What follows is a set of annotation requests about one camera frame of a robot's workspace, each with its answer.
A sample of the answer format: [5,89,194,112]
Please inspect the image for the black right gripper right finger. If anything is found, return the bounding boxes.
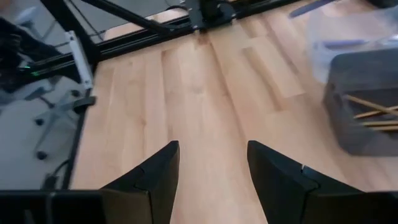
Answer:
[247,140,398,224]

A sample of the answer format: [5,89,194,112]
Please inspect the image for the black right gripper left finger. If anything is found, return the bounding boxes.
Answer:
[0,140,180,224]

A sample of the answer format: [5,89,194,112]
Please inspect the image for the grey office chair base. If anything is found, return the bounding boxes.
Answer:
[30,88,98,161]

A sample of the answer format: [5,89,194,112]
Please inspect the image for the dark grey plastic bin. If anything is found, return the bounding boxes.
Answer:
[322,48,398,157]

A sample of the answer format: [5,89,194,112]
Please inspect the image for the clear plastic bin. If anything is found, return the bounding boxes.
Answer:
[306,6,398,85]

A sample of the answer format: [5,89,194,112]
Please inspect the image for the black equipment with green lights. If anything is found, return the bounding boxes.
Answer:
[0,17,63,93]

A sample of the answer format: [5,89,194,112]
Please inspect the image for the black floor cable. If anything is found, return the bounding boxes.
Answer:
[42,159,72,190]

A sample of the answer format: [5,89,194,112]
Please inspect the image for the white bracket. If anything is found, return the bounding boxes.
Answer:
[66,30,94,90]

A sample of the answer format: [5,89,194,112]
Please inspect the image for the black table frame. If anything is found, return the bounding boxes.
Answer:
[17,0,301,191]

